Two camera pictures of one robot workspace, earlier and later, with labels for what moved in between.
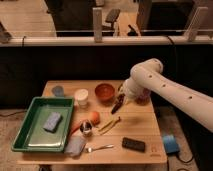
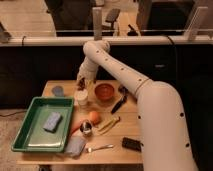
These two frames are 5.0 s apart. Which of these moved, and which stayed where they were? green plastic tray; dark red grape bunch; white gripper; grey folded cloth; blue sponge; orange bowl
Moved: white gripper; dark red grape bunch
Stayed: green plastic tray; orange bowl; blue sponge; grey folded cloth
